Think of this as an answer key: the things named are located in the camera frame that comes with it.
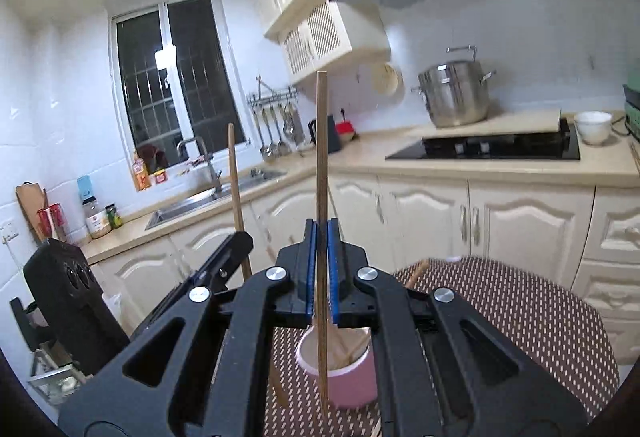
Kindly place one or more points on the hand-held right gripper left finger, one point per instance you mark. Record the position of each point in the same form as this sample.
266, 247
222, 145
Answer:
311, 277

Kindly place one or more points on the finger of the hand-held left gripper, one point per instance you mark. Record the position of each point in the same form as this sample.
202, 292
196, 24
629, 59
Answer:
225, 262

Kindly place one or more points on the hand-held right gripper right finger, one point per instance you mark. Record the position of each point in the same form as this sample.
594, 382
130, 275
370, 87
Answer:
334, 277

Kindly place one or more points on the long wooden chopstick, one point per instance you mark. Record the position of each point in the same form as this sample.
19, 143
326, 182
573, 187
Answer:
322, 142
235, 177

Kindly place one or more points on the pink cup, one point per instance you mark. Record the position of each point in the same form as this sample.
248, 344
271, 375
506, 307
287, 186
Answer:
350, 387

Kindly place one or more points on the stainless steel sink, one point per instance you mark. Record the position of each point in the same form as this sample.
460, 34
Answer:
200, 204

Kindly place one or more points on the clear jar with white label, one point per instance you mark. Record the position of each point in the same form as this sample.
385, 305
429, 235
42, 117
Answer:
97, 222

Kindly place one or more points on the small green jar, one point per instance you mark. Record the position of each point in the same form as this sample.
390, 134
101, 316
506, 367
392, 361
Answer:
114, 218

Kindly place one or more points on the wooden cutting board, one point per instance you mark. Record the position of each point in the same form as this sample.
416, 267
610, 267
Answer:
27, 207

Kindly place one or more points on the metal kitchen faucet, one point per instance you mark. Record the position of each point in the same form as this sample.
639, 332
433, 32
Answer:
212, 167

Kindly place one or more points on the small red jar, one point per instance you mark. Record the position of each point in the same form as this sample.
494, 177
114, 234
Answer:
160, 178

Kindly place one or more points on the light blue packet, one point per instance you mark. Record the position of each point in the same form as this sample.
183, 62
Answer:
86, 187

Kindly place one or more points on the hanging metal ladle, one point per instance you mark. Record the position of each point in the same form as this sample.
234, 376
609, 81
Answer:
266, 151

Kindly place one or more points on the yellow dish soap bottle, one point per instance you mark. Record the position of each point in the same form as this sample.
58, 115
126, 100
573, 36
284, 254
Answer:
141, 177

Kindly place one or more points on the hanging metal turner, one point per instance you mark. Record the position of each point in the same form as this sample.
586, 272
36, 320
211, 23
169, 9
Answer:
275, 149

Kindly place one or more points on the hanging metal spatula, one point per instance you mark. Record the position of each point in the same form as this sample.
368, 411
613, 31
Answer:
283, 148

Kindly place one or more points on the small white dish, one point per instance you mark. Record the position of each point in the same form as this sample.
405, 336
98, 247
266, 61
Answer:
305, 148

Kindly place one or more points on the dark electric kettle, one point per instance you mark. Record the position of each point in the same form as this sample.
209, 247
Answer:
334, 137

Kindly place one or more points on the hanging metal spoon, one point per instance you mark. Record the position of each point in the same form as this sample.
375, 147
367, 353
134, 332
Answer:
289, 129

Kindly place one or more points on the hanging metal skimmer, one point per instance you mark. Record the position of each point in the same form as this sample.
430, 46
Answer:
298, 129

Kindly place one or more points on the red box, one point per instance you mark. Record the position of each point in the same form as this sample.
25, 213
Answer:
345, 128

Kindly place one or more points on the black glass cooktop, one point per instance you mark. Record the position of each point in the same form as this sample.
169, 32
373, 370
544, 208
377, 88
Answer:
450, 151

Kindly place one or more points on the metal tongs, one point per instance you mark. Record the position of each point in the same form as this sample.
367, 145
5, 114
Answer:
259, 87

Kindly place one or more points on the sliding window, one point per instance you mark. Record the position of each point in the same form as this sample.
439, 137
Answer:
200, 67

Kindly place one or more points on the cream base cabinets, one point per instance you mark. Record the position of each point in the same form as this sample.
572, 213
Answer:
525, 217

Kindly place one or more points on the round cream strainer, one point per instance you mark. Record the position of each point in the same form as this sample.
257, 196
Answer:
386, 78

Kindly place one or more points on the stainless steel steamer pot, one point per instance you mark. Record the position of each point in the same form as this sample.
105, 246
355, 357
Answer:
455, 97

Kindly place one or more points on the small cream lattice door cabinet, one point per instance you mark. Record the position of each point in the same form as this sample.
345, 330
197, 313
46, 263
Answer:
320, 32

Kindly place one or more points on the white bowl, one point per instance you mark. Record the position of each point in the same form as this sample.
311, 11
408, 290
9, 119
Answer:
593, 129

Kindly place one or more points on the green electric cooker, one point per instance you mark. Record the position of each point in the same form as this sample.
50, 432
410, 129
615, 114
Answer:
632, 112

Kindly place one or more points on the white wall socket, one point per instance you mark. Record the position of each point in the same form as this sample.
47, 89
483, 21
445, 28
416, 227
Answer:
9, 231

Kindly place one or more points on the metal wall utensil rack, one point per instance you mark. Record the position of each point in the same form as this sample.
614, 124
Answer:
272, 96

